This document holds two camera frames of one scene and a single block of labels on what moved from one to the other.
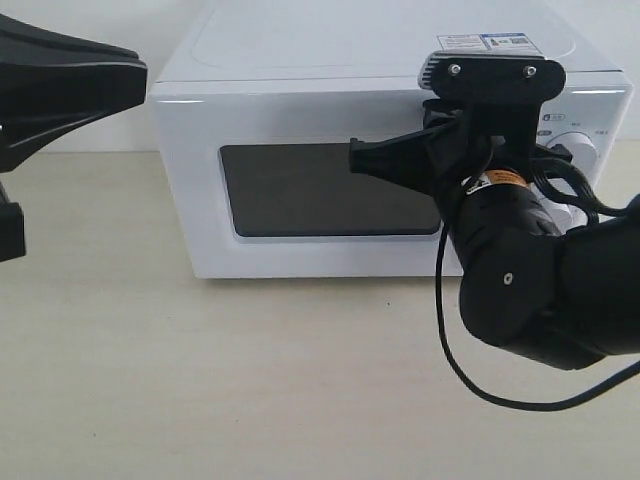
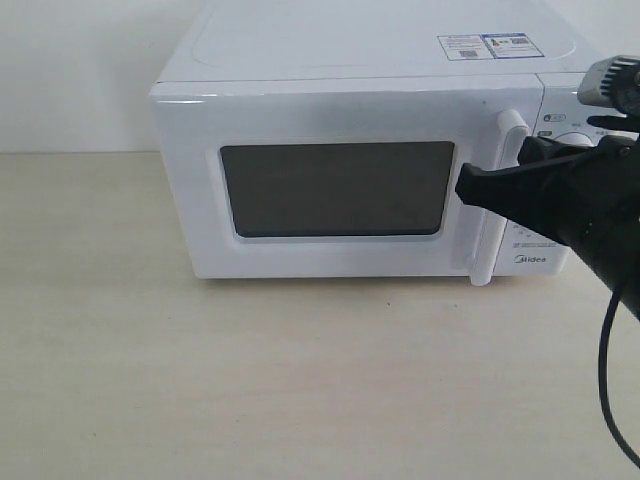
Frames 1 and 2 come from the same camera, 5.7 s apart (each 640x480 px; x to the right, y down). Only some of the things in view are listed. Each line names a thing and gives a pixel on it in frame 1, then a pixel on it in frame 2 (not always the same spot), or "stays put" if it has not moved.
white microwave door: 252,180 stays put
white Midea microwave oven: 251,126 stays put
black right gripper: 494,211 -> 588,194
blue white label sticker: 516,41 stays put
